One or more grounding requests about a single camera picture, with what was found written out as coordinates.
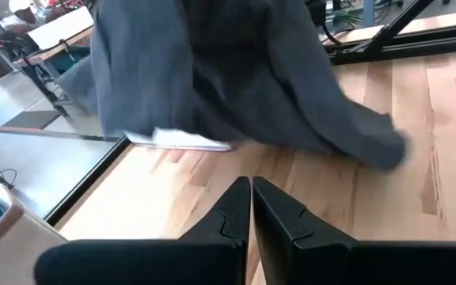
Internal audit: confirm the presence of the white-top desk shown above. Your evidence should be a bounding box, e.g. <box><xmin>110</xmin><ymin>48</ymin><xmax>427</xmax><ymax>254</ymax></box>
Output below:
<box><xmin>13</xmin><ymin>6</ymin><xmax>95</xmax><ymax>67</ymax></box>

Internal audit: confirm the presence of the black table frame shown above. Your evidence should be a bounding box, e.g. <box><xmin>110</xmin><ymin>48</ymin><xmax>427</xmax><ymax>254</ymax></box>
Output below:
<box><xmin>44</xmin><ymin>0</ymin><xmax>456</xmax><ymax>227</ymax></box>

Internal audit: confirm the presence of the dark grey garment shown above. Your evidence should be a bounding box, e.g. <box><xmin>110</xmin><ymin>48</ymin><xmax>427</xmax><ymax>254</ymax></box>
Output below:
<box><xmin>57</xmin><ymin>0</ymin><xmax>409</xmax><ymax>171</ymax></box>

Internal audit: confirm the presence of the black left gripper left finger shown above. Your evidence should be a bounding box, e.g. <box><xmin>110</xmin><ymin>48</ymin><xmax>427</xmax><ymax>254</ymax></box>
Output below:
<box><xmin>33</xmin><ymin>176</ymin><xmax>252</xmax><ymax>285</ymax></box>

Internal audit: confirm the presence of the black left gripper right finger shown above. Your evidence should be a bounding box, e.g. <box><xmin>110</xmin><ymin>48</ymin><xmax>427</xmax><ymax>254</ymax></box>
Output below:
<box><xmin>253</xmin><ymin>176</ymin><xmax>456</xmax><ymax>285</ymax></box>

